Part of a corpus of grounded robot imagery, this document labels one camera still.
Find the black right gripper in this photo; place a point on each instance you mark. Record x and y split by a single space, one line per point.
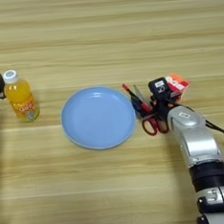
163 107

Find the orange juice bottle white cap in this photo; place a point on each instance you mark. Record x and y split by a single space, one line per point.
19 96

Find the multicoloured puzzle cube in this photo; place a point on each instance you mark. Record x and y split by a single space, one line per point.
178 82

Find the round blue plate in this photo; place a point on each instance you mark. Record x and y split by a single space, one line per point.
98 118

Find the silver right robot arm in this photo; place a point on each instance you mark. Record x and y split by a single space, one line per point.
196 141

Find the right black box white label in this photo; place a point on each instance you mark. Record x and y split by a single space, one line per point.
159 88

